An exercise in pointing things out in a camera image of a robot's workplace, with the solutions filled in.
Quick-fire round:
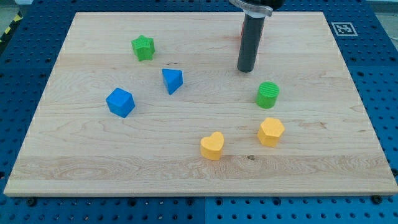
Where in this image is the green star block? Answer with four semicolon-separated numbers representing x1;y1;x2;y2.
131;35;155;61

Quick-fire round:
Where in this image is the green cylinder block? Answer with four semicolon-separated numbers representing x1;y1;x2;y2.
256;82;279;109

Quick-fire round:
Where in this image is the wooden board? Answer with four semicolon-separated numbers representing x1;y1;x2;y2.
4;12;397;197

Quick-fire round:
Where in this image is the yellow hexagon block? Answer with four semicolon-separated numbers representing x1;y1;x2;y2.
257;118;285;147

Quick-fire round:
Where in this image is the silver metal clamp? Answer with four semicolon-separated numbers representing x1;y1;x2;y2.
229;0;285;18

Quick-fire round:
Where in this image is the black bolt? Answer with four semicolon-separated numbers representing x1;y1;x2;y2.
371;195;383;205
25;197;37;207

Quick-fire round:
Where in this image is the black bolt left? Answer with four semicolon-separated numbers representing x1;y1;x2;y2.
25;197;37;207

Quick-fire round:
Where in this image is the blue cube block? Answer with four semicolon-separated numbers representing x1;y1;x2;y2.
106;88;135;118

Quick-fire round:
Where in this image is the red block behind rod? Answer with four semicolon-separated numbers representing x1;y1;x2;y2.
240;23;264;39

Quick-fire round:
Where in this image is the yellow heart block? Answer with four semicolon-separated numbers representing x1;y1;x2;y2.
200;131;224;161

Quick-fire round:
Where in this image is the white fiducial marker tag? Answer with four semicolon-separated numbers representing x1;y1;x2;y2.
331;22;358;37

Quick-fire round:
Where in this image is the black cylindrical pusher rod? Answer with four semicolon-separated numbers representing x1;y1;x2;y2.
237;14;265;73

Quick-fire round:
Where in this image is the black bolt right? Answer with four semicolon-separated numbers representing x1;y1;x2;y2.
371;195;383;205

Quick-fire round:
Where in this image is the blue triangle block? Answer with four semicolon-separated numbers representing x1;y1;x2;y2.
162;68;183;95

